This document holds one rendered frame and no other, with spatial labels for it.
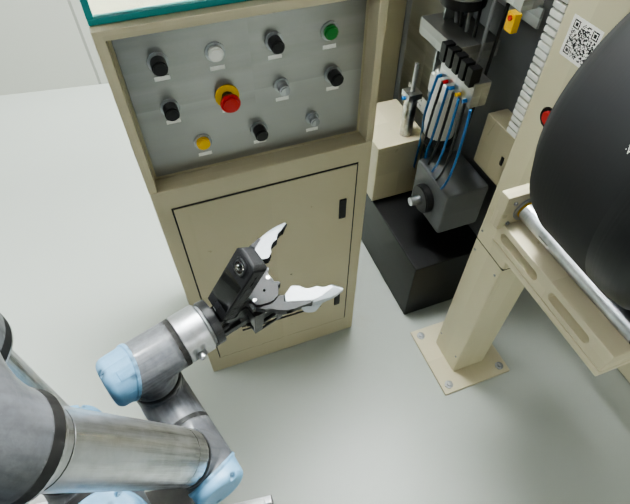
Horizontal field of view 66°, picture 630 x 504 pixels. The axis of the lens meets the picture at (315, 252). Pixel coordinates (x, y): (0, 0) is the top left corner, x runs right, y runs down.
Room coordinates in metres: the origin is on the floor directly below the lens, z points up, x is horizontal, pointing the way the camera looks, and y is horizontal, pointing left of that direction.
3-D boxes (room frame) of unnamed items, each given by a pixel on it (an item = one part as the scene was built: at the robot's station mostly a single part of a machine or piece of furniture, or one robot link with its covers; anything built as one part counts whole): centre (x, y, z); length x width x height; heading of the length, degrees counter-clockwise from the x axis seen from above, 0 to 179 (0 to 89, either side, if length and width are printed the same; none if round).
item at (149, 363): (0.31, 0.24, 1.04); 0.11 x 0.08 x 0.09; 128
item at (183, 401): (0.30, 0.23, 0.94); 0.11 x 0.08 x 0.11; 38
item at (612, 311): (0.59, -0.52, 0.90); 0.35 x 0.05 x 0.05; 20
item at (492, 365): (0.87, -0.54, 0.01); 0.27 x 0.27 x 0.02; 20
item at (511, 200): (0.81, -0.59, 0.90); 0.40 x 0.03 x 0.10; 110
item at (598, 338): (0.59, -0.52, 0.84); 0.36 x 0.09 x 0.06; 20
